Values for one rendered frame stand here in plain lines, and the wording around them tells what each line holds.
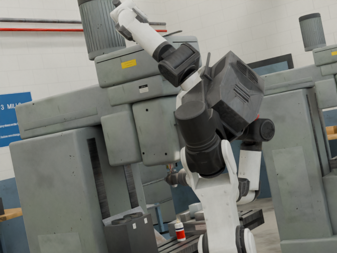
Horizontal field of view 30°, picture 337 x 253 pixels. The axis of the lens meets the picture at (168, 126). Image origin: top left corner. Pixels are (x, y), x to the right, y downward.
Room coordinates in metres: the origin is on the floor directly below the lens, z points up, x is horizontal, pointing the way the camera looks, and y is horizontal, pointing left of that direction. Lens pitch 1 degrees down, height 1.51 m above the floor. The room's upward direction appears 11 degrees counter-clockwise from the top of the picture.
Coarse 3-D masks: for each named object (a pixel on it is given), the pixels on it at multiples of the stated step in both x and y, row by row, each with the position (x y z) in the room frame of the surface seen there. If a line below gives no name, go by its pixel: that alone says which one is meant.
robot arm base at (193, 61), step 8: (192, 48) 2.52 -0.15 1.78; (192, 56) 2.50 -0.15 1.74; (160, 64) 2.50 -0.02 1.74; (168, 64) 2.48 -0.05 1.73; (184, 64) 2.48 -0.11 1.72; (192, 64) 2.49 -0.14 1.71; (160, 72) 2.55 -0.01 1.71; (168, 72) 2.49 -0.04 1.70; (176, 72) 2.46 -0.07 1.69; (184, 72) 2.47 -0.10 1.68; (168, 80) 2.54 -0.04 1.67; (176, 80) 2.49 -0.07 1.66
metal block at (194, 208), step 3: (192, 204) 3.19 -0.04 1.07; (195, 204) 3.17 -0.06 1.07; (198, 204) 3.16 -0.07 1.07; (201, 204) 3.18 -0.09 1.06; (189, 207) 3.18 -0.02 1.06; (192, 207) 3.17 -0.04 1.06; (195, 207) 3.16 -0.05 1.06; (198, 207) 3.15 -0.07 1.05; (201, 207) 3.18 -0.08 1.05; (192, 210) 3.17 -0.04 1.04; (195, 210) 3.16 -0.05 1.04; (198, 210) 3.15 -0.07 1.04; (192, 213) 3.17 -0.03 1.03; (192, 216) 3.17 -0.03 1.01
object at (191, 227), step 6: (180, 216) 3.16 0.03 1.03; (186, 216) 3.15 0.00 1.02; (240, 216) 3.13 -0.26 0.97; (174, 222) 3.19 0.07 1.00; (186, 222) 3.14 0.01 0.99; (192, 222) 3.12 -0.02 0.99; (198, 222) 3.10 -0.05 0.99; (204, 222) 3.08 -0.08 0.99; (240, 222) 3.12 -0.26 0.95; (168, 228) 3.20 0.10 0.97; (174, 228) 3.18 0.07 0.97; (186, 228) 3.15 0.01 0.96; (192, 228) 3.13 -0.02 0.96; (198, 228) 3.11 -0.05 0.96; (204, 228) 3.09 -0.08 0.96; (174, 234) 3.19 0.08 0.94; (186, 234) 3.15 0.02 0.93; (192, 234) 3.13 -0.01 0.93; (198, 234) 3.11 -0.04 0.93
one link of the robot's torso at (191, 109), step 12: (180, 108) 2.20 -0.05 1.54; (192, 108) 2.18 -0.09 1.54; (204, 108) 2.16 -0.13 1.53; (180, 120) 2.16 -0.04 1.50; (192, 120) 2.14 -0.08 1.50; (204, 120) 2.16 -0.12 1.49; (216, 120) 2.25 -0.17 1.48; (192, 132) 2.17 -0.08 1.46; (204, 132) 2.18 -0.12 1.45; (216, 132) 2.35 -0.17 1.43; (192, 144) 2.21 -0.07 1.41; (204, 144) 2.20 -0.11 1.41
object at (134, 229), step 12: (132, 216) 2.79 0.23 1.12; (144, 216) 2.81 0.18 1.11; (108, 228) 2.71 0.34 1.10; (120, 228) 2.68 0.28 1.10; (132, 228) 2.70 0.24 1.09; (144, 228) 2.79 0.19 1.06; (108, 240) 2.72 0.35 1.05; (120, 240) 2.69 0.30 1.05; (132, 240) 2.69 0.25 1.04; (144, 240) 2.77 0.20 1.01; (108, 252) 2.72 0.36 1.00; (120, 252) 2.69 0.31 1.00; (132, 252) 2.67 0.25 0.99; (144, 252) 2.76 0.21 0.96; (156, 252) 2.84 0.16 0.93
